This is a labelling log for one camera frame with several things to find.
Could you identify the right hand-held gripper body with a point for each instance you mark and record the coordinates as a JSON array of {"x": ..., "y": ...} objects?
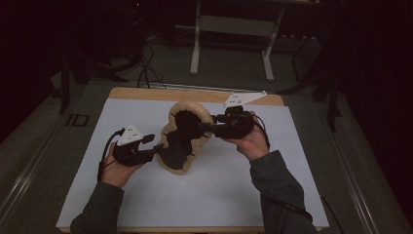
[{"x": 235, "y": 125}]

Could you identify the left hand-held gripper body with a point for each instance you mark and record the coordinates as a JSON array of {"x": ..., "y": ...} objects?
[{"x": 130, "y": 152}]

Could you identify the tan plush black-lined earmuffs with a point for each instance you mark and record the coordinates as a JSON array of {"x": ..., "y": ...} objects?
[{"x": 185, "y": 136}]

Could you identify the person's left hand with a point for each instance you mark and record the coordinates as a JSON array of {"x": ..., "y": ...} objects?
[{"x": 115, "y": 172}]

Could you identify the person's right hand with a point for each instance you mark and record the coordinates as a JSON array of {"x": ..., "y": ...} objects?
[{"x": 253, "y": 146}]

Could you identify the metal strip behind table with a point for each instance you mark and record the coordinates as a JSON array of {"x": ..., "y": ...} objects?
[{"x": 195, "y": 87}]

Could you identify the wooden table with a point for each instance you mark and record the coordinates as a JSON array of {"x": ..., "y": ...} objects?
[{"x": 146, "y": 94}]

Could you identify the white table sheet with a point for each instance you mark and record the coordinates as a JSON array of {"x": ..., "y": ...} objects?
[{"x": 211, "y": 195}]

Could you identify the white metal stand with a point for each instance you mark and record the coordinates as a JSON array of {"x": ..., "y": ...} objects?
[{"x": 233, "y": 26}]

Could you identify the black floor bracket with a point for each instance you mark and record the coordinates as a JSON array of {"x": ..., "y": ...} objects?
[{"x": 78, "y": 120}]

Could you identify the black stand with tall post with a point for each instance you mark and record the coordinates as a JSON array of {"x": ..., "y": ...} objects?
[{"x": 332, "y": 97}]

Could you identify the metal floor rail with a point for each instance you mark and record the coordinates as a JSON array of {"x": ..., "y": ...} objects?
[
  {"x": 29, "y": 169},
  {"x": 354, "y": 182}
]

